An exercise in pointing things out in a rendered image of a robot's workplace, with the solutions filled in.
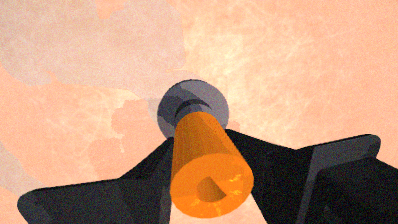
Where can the orange knob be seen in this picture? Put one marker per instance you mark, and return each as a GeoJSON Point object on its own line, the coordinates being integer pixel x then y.
{"type": "Point", "coordinates": [209, 176]}

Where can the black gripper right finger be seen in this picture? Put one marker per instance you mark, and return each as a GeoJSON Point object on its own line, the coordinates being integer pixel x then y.
{"type": "Point", "coordinates": [284, 177]}

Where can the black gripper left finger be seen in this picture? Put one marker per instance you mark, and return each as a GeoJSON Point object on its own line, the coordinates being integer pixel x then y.
{"type": "Point", "coordinates": [140, 196]}

